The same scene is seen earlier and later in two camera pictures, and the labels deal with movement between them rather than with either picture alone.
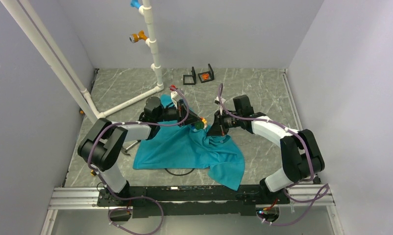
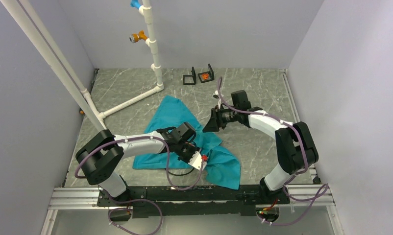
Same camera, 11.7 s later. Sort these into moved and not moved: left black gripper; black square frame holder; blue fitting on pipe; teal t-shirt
Moved: left black gripper
Not moved: teal t-shirt; black square frame holder; blue fitting on pipe
